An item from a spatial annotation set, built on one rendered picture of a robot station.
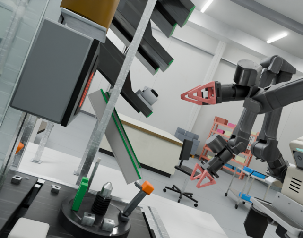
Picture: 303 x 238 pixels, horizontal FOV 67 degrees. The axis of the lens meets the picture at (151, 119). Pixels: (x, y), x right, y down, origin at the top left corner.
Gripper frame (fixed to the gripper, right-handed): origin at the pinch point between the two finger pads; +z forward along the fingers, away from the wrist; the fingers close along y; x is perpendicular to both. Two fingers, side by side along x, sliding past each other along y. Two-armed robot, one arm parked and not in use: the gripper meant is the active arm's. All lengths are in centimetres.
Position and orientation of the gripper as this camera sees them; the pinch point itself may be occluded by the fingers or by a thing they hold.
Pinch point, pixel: (186, 95)
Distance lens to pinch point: 72.9
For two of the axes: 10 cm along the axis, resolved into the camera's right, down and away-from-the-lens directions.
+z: -9.9, 0.9, -0.9
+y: 1.0, 0.4, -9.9
